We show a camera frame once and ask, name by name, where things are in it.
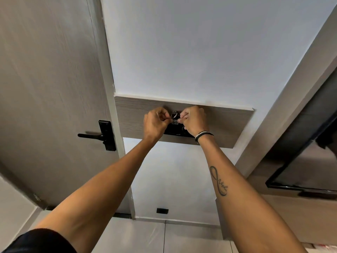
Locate person's right hand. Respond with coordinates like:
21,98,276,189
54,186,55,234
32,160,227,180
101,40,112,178
177,105,210,138

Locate person's left hand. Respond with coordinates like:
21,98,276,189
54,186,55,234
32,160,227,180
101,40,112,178
143,106,174,142

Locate person's right forearm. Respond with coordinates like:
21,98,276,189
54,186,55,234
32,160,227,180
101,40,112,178
198,134,308,253

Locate person's left forearm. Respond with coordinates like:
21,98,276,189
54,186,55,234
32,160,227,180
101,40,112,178
33,136,159,253

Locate small black device with label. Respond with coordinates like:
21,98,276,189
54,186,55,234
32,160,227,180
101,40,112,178
163,121,197,138

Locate black and white wristband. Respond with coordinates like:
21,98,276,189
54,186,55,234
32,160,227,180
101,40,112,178
194,130,214,144

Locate grey wooden door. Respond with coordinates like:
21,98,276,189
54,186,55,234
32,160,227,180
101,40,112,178
0,0,125,209

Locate black flat screen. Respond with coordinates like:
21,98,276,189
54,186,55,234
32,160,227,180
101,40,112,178
265,73,337,200

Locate black shirt sleeve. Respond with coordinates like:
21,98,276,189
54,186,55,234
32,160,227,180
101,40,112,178
2,228,77,253

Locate black door handle lock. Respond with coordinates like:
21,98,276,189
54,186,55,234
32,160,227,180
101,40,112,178
77,119,117,152

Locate grey door frame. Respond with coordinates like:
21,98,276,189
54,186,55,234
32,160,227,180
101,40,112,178
86,0,136,220

